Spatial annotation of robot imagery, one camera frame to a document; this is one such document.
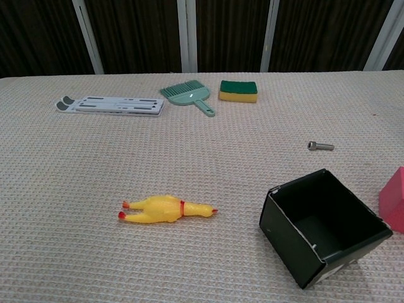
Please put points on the metal bolt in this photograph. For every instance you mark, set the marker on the metal bolt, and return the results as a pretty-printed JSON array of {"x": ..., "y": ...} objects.
[{"x": 325, "y": 146}]

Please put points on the green dustpan brush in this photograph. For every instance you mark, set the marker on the green dustpan brush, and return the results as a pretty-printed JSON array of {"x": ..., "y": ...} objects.
[{"x": 186, "y": 94}]

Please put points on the green yellow sponge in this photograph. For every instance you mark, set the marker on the green yellow sponge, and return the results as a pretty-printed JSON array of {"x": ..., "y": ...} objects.
[{"x": 238, "y": 93}]

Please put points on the yellow rubber chicken toy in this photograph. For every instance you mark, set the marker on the yellow rubber chicken toy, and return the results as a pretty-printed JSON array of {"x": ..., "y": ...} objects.
[{"x": 161, "y": 210}]

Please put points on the white folded laptop stand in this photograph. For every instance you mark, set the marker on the white folded laptop stand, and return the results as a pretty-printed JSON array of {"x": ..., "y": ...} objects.
[{"x": 126, "y": 105}]

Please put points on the beige woven tablecloth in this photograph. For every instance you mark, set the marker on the beige woven tablecloth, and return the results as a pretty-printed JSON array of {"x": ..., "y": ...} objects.
[{"x": 94, "y": 158}]

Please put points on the black open box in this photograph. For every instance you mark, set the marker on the black open box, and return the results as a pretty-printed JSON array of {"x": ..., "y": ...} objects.
[{"x": 284, "y": 240}]

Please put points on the pink block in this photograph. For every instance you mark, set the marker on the pink block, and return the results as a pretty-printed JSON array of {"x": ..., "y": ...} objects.
[{"x": 394, "y": 202}]

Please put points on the white frame pole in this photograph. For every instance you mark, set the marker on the white frame pole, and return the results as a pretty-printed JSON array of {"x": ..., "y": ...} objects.
[
  {"x": 383, "y": 34},
  {"x": 269, "y": 38},
  {"x": 186, "y": 38},
  {"x": 86, "y": 38}
]

